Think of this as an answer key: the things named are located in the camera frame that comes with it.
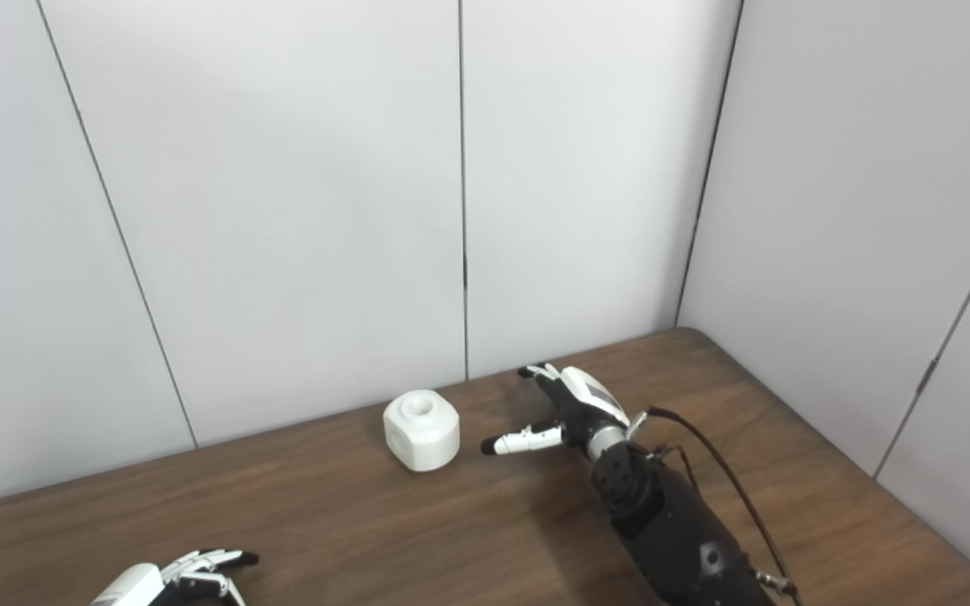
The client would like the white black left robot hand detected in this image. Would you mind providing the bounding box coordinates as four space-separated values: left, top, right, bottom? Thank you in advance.
89 549 260 606

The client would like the round white plastic piece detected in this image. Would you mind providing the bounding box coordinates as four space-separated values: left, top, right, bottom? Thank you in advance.
383 390 461 472

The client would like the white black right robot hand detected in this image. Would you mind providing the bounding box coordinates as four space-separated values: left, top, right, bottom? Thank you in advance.
481 363 633 460

